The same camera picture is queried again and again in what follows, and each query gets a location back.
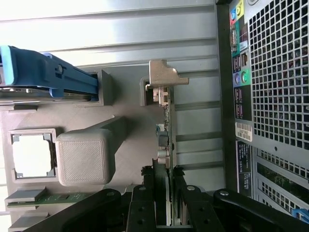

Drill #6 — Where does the grey parts rack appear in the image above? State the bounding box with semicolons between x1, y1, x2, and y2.
0;69;178;232

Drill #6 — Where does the green RAM stick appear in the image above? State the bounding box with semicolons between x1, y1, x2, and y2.
7;192;97;208

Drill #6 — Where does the silver CPU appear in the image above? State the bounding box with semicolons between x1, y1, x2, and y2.
12;134;55;177

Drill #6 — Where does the open PC case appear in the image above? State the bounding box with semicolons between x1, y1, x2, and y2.
216;0;309;218

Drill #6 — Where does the hard disk in blue caddy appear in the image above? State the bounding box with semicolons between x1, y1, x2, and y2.
0;44;99;103

